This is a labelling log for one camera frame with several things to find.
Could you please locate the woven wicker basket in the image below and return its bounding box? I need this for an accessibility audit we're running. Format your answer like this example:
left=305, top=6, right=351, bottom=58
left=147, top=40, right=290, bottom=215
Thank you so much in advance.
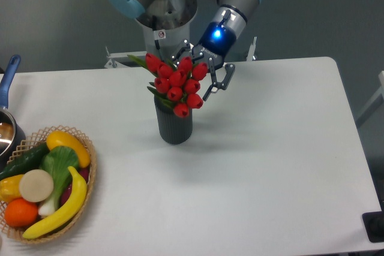
left=1, top=125, right=97, bottom=245

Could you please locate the purple eggplant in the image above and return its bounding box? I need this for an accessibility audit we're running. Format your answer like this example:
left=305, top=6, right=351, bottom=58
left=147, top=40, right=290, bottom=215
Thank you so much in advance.
left=59, top=167, right=89, bottom=206

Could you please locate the dark grey ribbed vase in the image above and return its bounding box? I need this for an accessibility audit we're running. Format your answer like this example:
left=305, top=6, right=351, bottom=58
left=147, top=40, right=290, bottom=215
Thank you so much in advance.
left=154, top=97, right=193, bottom=144

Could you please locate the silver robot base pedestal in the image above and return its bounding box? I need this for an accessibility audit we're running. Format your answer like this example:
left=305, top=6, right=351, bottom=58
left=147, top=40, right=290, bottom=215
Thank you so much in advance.
left=103, top=0, right=259, bottom=69

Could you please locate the yellow squash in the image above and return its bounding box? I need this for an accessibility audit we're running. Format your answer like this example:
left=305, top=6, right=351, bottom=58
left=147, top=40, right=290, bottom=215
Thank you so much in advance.
left=46, top=131, right=91, bottom=168

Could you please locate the white frame at right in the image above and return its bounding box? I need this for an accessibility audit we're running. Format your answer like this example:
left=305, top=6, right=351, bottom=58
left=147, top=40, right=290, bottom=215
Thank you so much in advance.
left=355, top=71, right=383, bottom=129

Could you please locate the blue handled saucepan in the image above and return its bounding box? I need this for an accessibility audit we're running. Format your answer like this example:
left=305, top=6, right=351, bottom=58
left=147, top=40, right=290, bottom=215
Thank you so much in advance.
left=1, top=55, right=25, bottom=171

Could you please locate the red tulip bouquet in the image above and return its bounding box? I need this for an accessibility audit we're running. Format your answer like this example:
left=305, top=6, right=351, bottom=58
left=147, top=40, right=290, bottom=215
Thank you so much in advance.
left=129, top=53, right=208, bottom=118

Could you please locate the orange fruit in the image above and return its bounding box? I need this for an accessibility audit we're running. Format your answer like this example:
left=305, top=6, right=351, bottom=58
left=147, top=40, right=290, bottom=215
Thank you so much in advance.
left=4, top=198, right=38, bottom=227

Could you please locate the black device at table edge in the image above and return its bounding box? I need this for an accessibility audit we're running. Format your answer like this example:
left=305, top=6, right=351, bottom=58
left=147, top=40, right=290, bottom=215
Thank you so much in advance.
left=362, top=211, right=383, bottom=243

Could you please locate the beige round disc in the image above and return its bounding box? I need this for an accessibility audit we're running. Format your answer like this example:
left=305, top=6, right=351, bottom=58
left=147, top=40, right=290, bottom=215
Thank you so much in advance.
left=19, top=169, right=54, bottom=203

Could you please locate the green cucumber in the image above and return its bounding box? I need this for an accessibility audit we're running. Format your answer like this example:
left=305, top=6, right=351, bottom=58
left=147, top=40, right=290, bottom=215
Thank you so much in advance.
left=1, top=143, right=50, bottom=180

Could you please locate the yellow bell pepper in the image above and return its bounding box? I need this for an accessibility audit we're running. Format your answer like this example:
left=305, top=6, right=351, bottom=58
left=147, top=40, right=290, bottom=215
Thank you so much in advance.
left=1, top=174, right=23, bottom=203

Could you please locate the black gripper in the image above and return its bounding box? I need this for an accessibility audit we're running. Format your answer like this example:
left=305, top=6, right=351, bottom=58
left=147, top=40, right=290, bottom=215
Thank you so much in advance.
left=170, top=20, right=238, bottom=102

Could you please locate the yellow banana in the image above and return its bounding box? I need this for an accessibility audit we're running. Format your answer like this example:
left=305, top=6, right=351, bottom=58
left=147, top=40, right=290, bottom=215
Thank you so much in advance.
left=22, top=166, right=87, bottom=240

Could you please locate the green bok choy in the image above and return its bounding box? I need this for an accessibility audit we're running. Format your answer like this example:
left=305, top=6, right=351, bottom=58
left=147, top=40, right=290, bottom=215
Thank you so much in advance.
left=38, top=146, right=79, bottom=218

